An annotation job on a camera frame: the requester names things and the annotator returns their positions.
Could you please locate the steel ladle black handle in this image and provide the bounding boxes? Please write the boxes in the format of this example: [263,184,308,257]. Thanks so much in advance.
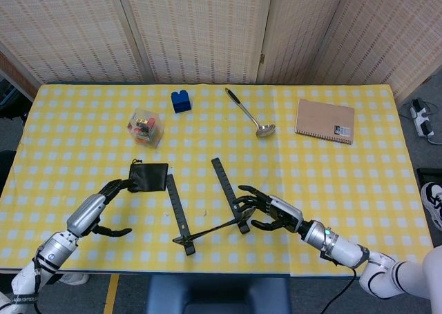
[224,87,276,138]

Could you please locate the brown spiral notebook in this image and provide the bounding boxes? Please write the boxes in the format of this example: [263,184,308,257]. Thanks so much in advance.
[294,98,356,145]

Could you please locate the yellow checked tablecloth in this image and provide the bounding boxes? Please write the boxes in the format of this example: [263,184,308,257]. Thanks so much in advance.
[0,83,441,277]

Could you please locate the black bag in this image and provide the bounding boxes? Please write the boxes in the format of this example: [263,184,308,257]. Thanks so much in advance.
[0,150,17,190]

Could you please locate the blue building block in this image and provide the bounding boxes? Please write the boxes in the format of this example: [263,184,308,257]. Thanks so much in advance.
[171,90,193,114]

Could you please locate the clear box with toys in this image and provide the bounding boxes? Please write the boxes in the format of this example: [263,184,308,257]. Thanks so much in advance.
[126,108,166,150]

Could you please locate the white power strip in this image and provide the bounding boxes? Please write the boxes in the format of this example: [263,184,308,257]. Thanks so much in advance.
[410,99,436,138]

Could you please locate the white and black sneaker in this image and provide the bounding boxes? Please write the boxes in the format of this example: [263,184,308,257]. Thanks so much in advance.
[420,181,442,231]

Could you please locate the black folding laptop stand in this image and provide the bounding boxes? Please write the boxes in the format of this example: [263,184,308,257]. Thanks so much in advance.
[165,157,256,256]

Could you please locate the yellow floor tape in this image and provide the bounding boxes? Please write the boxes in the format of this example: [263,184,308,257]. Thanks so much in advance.
[103,274,120,314]

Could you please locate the beige woven folding screen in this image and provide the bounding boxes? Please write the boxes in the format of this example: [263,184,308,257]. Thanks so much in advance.
[0,0,442,101]

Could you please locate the black drawstring pouch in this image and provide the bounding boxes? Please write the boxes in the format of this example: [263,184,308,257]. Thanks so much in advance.
[127,159,170,193]

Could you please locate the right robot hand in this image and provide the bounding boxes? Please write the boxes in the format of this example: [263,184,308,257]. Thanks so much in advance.
[233,185,305,233]

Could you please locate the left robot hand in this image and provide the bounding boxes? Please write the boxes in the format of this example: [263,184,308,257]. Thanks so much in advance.
[66,178,133,239]

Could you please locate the white shoe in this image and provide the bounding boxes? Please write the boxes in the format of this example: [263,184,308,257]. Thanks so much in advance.
[57,273,90,286]

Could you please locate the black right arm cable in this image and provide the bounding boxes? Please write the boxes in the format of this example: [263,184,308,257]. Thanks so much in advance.
[320,268,358,314]

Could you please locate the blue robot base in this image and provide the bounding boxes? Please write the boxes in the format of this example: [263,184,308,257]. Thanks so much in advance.
[146,274,293,314]

